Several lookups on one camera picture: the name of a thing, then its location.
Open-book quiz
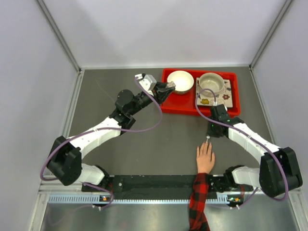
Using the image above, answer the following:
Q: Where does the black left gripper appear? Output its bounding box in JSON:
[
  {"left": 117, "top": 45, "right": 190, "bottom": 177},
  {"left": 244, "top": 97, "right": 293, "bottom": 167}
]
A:
[{"left": 128, "top": 82, "right": 174, "bottom": 116}]

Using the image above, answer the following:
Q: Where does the glitter nail polish bottle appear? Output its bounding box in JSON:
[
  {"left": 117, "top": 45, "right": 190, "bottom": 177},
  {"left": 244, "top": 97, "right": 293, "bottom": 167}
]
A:
[{"left": 166, "top": 81, "right": 176, "bottom": 88}]

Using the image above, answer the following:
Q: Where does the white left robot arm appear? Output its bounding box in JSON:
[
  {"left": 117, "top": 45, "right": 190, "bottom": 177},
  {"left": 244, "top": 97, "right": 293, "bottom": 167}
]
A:
[{"left": 43, "top": 80, "right": 175, "bottom": 191}]

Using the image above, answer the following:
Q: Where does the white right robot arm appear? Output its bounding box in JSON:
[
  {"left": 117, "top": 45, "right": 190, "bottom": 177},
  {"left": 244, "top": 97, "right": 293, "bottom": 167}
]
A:
[{"left": 207, "top": 104, "right": 303, "bottom": 198}]

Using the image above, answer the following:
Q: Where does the red plaid sleeve forearm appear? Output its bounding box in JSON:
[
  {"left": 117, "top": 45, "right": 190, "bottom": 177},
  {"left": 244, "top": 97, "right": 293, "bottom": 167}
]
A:
[{"left": 189, "top": 173, "right": 210, "bottom": 231}]

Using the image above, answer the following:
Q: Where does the person's left hand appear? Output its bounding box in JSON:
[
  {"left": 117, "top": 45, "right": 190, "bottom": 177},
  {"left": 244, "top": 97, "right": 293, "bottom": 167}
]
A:
[{"left": 196, "top": 140, "right": 215, "bottom": 174}]

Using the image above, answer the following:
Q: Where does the red plastic tray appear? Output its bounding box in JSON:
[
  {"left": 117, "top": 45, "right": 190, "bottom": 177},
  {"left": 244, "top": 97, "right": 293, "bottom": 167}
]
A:
[{"left": 161, "top": 69, "right": 241, "bottom": 117}]

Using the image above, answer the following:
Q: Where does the floral white bowl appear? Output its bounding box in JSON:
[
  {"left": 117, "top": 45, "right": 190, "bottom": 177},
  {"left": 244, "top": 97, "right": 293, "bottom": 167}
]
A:
[{"left": 167, "top": 70, "right": 194, "bottom": 94}]

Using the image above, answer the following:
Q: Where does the square floral saucer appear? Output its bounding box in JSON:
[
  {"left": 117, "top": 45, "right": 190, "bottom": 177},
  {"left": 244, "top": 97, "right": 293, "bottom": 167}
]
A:
[{"left": 196, "top": 78, "right": 233, "bottom": 108}]

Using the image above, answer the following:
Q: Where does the grey ceramic cup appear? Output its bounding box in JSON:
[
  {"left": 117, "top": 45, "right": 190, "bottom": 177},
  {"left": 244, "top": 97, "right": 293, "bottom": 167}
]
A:
[{"left": 199, "top": 73, "right": 225, "bottom": 96}]

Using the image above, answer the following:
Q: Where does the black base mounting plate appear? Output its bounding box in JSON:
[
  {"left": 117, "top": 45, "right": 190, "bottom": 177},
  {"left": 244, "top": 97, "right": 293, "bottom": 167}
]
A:
[{"left": 81, "top": 174, "right": 244, "bottom": 200}]

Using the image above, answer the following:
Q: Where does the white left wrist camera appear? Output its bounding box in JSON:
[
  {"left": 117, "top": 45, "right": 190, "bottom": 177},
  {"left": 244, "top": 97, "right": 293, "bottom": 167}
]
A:
[{"left": 135, "top": 73, "right": 157, "bottom": 96}]

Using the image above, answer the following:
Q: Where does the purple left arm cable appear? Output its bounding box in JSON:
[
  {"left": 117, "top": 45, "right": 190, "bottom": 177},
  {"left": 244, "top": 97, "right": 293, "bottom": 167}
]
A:
[{"left": 39, "top": 76, "right": 163, "bottom": 181}]

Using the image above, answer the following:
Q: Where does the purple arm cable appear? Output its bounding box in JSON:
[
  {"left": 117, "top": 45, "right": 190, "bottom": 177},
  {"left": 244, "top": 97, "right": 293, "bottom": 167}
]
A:
[
  {"left": 195, "top": 88, "right": 289, "bottom": 202},
  {"left": 39, "top": 76, "right": 163, "bottom": 181}
]

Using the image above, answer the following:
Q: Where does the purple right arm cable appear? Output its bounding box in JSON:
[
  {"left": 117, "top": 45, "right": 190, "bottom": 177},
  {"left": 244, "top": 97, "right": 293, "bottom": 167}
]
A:
[{"left": 195, "top": 88, "right": 289, "bottom": 202}]

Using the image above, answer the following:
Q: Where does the grey slotted cable duct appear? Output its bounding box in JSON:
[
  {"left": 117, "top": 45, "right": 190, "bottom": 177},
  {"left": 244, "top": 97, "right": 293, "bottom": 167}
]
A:
[{"left": 48, "top": 194, "right": 241, "bottom": 205}]

